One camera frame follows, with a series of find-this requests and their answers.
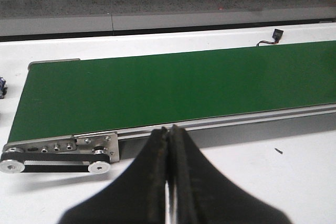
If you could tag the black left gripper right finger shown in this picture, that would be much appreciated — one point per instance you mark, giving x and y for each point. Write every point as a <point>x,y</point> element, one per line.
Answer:
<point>199,193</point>

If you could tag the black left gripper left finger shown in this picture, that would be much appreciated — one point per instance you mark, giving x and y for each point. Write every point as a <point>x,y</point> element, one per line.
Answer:
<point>136,196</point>

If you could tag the black timing drive belt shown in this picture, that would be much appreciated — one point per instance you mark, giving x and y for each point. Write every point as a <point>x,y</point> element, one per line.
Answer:
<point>16,162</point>

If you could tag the green conveyor belt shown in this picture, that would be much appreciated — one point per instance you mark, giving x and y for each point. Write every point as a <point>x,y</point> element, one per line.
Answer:
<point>73,97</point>

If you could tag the red push button far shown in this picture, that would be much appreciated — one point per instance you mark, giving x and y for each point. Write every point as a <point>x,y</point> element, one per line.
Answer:
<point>3,87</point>

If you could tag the grey counter left section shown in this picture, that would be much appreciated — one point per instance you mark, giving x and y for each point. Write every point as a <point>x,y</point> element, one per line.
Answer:
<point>32,17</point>

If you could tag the black connector with cable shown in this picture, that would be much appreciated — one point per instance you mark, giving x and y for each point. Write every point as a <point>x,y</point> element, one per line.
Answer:
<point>277,35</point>

